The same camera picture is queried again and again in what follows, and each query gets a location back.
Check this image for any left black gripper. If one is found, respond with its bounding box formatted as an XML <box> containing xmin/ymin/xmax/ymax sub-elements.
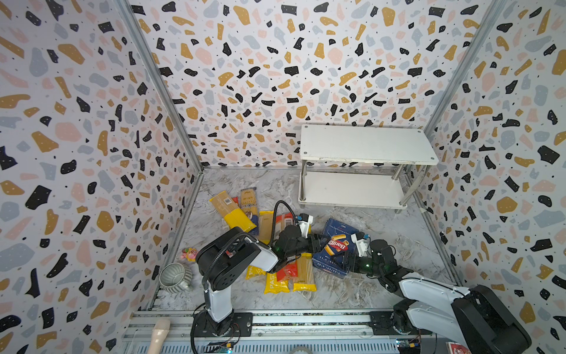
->
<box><xmin>284</xmin><ymin>235</ymin><xmax>330</xmax><ymax>261</ymax></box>

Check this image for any blue Barilla pasta box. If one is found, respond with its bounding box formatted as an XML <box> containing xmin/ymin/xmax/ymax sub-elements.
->
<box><xmin>312</xmin><ymin>218</ymin><xmax>359</xmax><ymax>278</ymax></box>

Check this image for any yellow Pastatime spaghetti bag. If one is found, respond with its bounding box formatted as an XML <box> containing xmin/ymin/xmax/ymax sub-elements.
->
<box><xmin>293</xmin><ymin>253</ymin><xmax>317</xmax><ymax>292</ymax></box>

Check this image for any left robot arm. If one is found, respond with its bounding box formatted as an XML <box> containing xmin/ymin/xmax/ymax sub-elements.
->
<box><xmin>195</xmin><ymin>225</ymin><xmax>330</xmax><ymax>336</ymax></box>

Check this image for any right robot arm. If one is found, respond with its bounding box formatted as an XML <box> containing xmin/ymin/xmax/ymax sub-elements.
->
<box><xmin>339</xmin><ymin>240</ymin><xmax>532</xmax><ymax>353</ymax></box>

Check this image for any white two-tier metal shelf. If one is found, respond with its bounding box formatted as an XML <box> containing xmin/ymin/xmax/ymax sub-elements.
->
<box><xmin>298</xmin><ymin>125</ymin><xmax>439</xmax><ymax>212</ymax></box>

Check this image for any yellow pasta bag with barcode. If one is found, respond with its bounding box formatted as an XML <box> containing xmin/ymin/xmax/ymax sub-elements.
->
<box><xmin>209</xmin><ymin>191</ymin><xmax>256</xmax><ymax>232</ymax></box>

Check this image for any red clear spaghetti bag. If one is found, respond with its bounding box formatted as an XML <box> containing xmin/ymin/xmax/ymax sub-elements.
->
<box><xmin>274</xmin><ymin>213</ymin><xmax>298</xmax><ymax>281</ymax></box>

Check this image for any yellow spaghetti bag left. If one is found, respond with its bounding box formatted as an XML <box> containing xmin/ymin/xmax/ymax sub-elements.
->
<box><xmin>246</xmin><ymin>211</ymin><xmax>274</xmax><ymax>280</ymax></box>

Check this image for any yellow bag under red bag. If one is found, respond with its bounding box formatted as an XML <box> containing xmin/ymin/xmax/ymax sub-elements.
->
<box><xmin>264</xmin><ymin>273</ymin><xmax>290</xmax><ymax>294</ymax></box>

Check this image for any pink flower toy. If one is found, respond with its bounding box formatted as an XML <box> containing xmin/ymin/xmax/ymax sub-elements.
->
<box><xmin>181</xmin><ymin>247</ymin><xmax>198</xmax><ymax>262</ymax></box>

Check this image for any red card box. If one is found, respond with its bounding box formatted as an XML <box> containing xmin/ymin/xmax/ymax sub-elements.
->
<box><xmin>446</xmin><ymin>342</ymin><xmax>471</xmax><ymax>354</ymax></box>

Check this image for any grey ribbed bowl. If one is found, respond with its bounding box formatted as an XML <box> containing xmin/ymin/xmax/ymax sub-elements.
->
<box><xmin>159</xmin><ymin>263</ymin><xmax>193</xmax><ymax>294</ymax></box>

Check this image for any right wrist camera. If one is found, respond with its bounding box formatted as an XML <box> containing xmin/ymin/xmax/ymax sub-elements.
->
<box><xmin>351</xmin><ymin>232</ymin><xmax>371</xmax><ymax>258</ymax></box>

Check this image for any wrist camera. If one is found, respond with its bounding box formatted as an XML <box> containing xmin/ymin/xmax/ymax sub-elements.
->
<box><xmin>297</xmin><ymin>213</ymin><xmax>314</xmax><ymax>238</ymax></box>
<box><xmin>351</xmin><ymin>232</ymin><xmax>371</xmax><ymax>258</ymax></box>

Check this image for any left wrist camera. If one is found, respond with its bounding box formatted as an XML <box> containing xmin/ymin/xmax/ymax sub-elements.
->
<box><xmin>297</xmin><ymin>213</ymin><xmax>314</xmax><ymax>238</ymax></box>

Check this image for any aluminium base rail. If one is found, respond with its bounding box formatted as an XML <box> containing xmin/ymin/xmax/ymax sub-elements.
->
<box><xmin>119</xmin><ymin>308</ymin><xmax>492</xmax><ymax>354</ymax></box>

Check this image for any beige wooden handle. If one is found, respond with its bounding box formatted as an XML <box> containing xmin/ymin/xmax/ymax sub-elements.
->
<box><xmin>147</xmin><ymin>319</ymin><xmax>171</xmax><ymax>354</ymax></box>

